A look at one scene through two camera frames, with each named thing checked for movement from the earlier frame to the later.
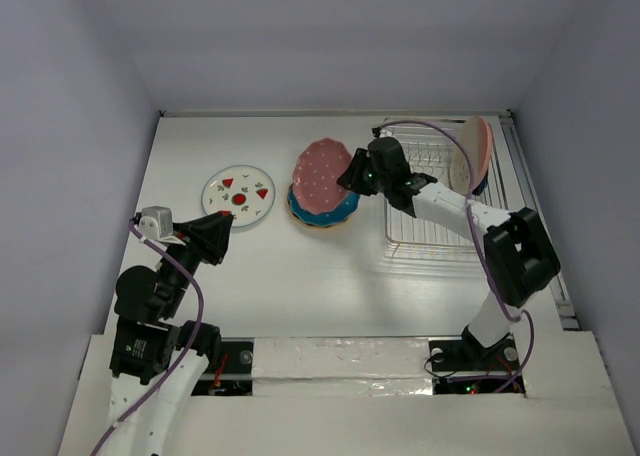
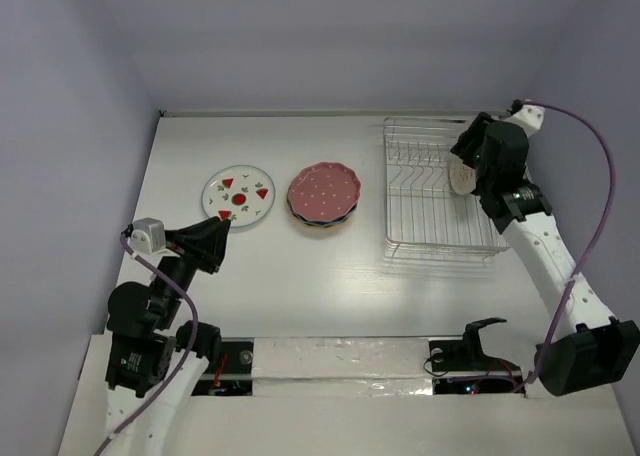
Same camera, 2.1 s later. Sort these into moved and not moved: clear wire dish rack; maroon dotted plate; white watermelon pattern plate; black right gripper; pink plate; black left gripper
Moved: pink plate; black right gripper; maroon dotted plate
Not moved: clear wire dish rack; white watermelon pattern plate; black left gripper
